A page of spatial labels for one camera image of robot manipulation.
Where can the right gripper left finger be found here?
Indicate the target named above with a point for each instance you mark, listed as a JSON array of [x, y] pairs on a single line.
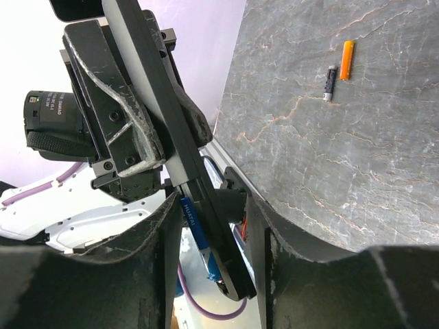
[[129, 281]]

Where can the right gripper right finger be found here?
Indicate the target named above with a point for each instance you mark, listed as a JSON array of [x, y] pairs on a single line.
[[305, 282]]

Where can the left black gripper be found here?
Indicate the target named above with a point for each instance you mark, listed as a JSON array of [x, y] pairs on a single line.
[[126, 97]]

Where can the blue AAA battery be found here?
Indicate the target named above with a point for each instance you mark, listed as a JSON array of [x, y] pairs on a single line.
[[191, 216]]

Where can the black remote control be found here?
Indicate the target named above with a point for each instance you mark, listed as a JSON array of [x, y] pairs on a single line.
[[145, 62]]

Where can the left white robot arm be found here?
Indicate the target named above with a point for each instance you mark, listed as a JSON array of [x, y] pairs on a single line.
[[65, 212]]

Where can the black AAA battery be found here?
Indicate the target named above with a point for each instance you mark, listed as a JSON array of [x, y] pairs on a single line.
[[330, 83]]

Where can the red orange AAA battery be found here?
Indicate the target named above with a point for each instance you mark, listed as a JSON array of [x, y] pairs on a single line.
[[347, 58]]

